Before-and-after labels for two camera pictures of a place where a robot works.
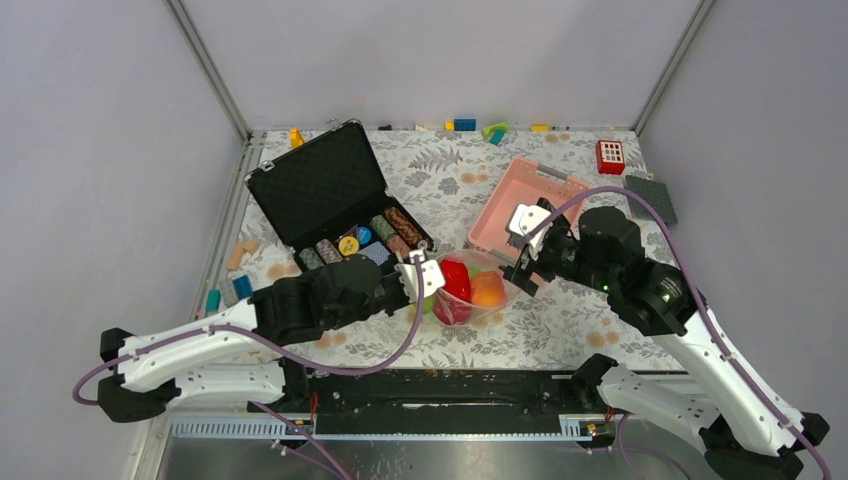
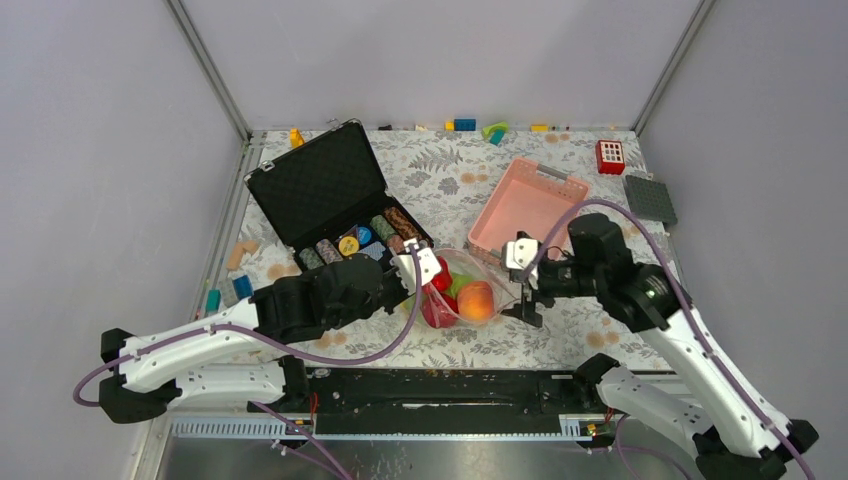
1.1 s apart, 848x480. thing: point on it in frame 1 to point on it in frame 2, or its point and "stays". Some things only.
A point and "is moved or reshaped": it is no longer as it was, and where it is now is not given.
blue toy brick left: x=243 y=287 stays
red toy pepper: x=457 y=278 is moved or reshaped
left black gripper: x=402 y=298 stays
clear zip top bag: x=476 y=289 stays
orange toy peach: x=487 y=288 to x=476 y=300
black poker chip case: x=329 y=199 stays
